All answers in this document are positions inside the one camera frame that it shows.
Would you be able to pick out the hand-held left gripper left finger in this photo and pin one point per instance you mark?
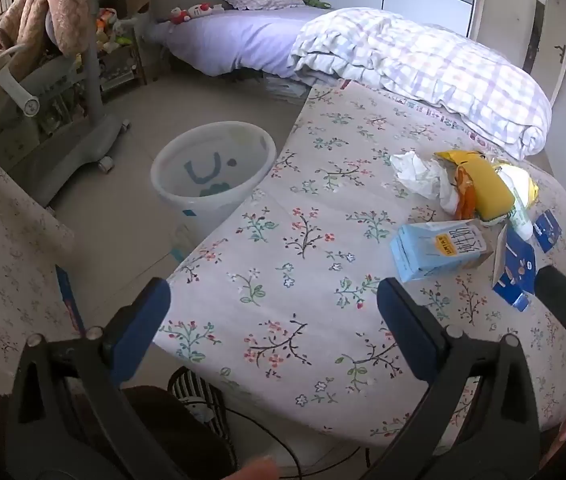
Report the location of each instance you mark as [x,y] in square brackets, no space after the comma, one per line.
[143,320]

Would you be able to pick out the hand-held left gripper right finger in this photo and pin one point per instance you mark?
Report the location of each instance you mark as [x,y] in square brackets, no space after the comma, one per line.
[403,325]

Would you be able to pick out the torn blue cardboard box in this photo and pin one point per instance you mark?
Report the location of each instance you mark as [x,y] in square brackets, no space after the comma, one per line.
[513,270]

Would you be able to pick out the blue cardboard piece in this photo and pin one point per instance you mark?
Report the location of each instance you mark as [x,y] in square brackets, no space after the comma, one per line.
[547,230]

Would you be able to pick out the light blue carton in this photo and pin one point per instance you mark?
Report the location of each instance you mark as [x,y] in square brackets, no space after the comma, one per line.
[433,250]

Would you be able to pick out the white tube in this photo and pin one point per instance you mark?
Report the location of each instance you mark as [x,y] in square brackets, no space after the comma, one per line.
[520,225]

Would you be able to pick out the yellow white bag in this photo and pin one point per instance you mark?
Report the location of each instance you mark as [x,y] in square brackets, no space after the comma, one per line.
[520,182]

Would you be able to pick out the white translucent plastic bin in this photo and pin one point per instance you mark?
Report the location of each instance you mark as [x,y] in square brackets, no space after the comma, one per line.
[198,210]

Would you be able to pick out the yellow sponge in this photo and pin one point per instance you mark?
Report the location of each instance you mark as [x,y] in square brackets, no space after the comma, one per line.
[488,190]

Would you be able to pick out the white tissue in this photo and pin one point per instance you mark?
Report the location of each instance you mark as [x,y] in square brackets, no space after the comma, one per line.
[418,175]

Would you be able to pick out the yellow snack wrapper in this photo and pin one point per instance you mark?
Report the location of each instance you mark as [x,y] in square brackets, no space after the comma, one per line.
[463,157]

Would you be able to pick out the person's left hand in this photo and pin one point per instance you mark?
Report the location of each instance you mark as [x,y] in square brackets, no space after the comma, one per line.
[258,469]

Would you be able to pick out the blue flat box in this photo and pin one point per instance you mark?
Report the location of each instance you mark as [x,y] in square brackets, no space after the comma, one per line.
[70,300]

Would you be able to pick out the black fan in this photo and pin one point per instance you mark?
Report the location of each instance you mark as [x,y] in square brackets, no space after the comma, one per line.
[183,390]

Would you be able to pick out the floral tablecloth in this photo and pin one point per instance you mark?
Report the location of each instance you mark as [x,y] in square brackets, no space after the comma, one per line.
[313,270]

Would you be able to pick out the floral fabric cover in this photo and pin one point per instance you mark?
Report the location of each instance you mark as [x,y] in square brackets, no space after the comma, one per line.
[8,240]

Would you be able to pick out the grey wheeled chair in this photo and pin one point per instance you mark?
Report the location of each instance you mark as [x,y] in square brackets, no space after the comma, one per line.
[88,135]

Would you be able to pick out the toy shelf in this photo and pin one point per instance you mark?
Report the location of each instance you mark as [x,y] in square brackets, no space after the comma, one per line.
[118,60]

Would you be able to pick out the white door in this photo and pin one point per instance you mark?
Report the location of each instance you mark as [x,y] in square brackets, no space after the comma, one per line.
[558,20]

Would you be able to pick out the stack of books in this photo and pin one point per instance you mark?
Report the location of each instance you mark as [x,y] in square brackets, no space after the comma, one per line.
[285,90]

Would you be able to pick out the plaid quilt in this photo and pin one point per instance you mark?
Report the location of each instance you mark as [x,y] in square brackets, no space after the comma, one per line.
[413,60]

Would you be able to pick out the purple bed sheet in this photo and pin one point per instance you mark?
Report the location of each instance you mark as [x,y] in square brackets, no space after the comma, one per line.
[243,40]

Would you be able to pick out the white red cat plush toy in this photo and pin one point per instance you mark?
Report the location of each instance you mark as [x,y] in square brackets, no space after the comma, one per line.
[198,11]

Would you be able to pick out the brown fleece blanket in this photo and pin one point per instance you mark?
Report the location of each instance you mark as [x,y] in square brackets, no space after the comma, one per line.
[63,5]

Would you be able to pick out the green toy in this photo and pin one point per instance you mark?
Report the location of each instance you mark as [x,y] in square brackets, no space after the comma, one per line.
[319,4]

